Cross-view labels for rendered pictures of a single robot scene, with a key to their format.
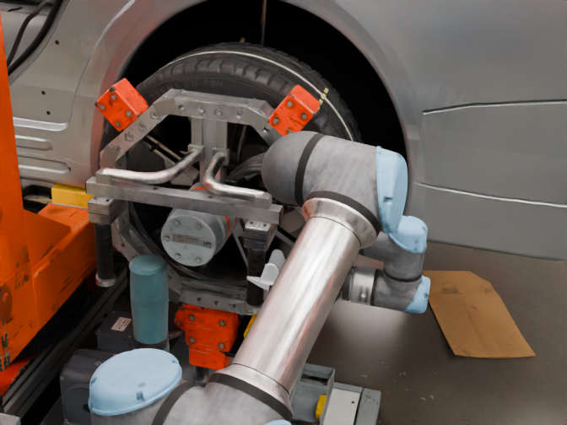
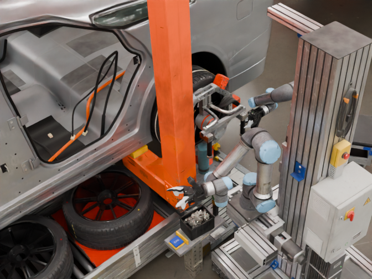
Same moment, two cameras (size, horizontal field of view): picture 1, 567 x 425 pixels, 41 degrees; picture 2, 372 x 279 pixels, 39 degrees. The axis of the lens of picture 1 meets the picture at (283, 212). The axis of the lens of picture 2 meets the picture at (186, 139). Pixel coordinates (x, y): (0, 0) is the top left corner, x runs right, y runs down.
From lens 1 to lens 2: 312 cm
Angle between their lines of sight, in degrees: 44
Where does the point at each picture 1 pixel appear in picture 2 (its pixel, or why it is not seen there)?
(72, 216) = (147, 156)
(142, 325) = (207, 164)
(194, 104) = (202, 95)
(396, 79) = (223, 55)
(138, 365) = not seen: hidden behind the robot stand
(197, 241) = (222, 129)
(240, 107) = (213, 88)
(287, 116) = (223, 83)
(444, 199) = (236, 78)
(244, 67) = (201, 77)
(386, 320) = not seen: hidden behind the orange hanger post
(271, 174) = (287, 97)
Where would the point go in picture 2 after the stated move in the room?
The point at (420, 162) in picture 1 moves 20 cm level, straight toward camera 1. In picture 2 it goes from (230, 72) to (248, 83)
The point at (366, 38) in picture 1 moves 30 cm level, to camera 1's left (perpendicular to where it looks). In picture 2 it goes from (215, 50) to (192, 68)
